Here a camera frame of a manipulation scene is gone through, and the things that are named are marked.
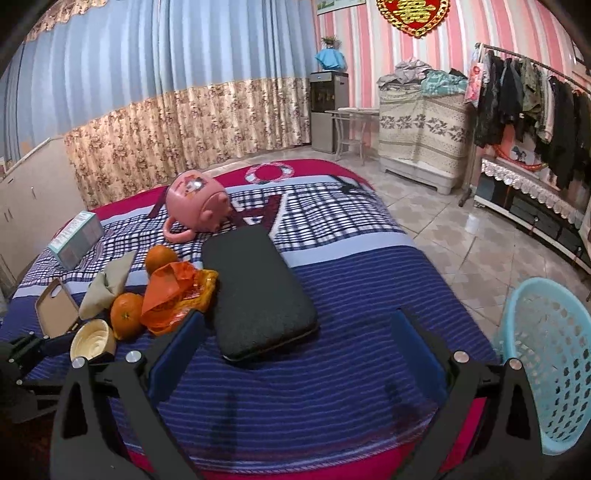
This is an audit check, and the dark grey padded case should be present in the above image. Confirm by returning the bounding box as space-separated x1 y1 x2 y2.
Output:
202 227 319 365

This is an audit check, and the orange fruit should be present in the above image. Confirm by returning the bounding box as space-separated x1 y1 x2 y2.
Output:
144 246 178 276
110 293 145 341

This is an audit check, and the grey water dispenser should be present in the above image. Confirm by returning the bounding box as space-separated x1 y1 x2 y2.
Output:
308 71 349 154

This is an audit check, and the pink hanging bag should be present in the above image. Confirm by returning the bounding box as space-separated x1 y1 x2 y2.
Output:
464 51 490 108

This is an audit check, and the framed photo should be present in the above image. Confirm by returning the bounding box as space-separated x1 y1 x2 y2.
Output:
496 138 550 171

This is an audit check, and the low black cabinet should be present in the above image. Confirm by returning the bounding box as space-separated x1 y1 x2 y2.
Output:
473 157 591 268

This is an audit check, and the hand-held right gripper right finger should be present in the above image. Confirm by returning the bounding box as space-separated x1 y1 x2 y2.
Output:
390 307 544 480

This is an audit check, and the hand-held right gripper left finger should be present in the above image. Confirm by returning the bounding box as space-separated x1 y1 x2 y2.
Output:
48 310 205 480

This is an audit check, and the blue covered water bottle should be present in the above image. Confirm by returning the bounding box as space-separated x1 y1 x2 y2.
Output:
315 47 347 72

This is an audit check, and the row of hanging clothes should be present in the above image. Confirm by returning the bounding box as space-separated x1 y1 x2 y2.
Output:
471 46 591 190

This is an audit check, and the metal clothes rack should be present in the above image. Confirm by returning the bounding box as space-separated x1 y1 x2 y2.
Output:
457 42 591 208

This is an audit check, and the patterned cloth covered appliance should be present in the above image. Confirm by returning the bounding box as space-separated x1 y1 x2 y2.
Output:
378 88 472 195

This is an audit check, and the white cabinet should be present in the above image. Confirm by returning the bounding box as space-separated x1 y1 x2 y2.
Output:
0 136 88 287

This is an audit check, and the bed with striped cover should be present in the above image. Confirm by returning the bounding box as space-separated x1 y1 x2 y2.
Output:
0 159 502 480

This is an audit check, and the grey cloth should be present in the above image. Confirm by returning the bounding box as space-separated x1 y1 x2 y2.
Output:
78 251 138 321

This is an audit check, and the wall clock picture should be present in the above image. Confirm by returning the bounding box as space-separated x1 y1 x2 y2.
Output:
316 0 368 16

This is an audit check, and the brown phone case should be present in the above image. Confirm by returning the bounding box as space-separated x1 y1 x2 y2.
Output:
35 278 80 339

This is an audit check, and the light blue plastic basket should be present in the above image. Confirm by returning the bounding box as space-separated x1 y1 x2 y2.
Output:
493 277 591 455

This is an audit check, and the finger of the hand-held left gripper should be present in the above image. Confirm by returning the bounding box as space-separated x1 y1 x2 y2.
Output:
0 367 65 403
7 333 77 367

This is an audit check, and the pink plastic cup with handle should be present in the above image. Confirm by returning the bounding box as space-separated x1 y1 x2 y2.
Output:
164 170 234 244

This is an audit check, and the grey clothes pile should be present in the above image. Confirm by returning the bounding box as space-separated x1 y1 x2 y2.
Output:
376 58 432 90

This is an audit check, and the blue and floral curtain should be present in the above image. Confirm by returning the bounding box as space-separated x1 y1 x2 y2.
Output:
0 0 319 208

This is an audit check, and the teal patterned cloth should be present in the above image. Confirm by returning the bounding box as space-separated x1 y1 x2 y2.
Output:
420 69 468 97

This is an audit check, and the orange plastic bag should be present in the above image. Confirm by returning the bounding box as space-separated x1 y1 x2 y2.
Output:
140 261 219 336

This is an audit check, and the small glass top table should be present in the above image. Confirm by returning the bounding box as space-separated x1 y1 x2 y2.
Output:
325 107 380 164

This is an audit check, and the cream round plastic bowl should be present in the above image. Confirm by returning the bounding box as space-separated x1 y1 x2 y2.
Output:
70 318 116 363

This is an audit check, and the teal tissue box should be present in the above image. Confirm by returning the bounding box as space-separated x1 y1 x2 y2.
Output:
47 211 105 271

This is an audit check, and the red heart wall decoration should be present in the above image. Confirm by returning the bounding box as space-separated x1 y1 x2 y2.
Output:
375 0 451 39

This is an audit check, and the white lace cloth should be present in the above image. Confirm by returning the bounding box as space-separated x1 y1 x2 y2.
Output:
480 157 591 222

